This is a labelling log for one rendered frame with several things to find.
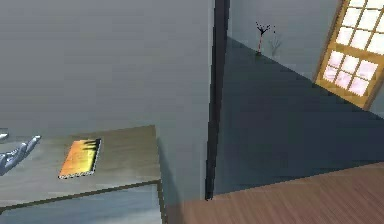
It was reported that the grey brown table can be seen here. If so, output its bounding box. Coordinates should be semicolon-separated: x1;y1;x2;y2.
0;124;167;224

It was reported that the black and red coat stand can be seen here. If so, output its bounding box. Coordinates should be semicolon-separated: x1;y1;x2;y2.
255;21;272;56

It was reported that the orange book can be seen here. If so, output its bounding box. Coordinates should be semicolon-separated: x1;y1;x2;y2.
57;138;102;180

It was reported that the wooden framed window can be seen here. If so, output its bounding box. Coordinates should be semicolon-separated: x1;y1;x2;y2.
313;0;384;111

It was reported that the grey hand statue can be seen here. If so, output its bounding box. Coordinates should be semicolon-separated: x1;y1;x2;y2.
0;132;42;177

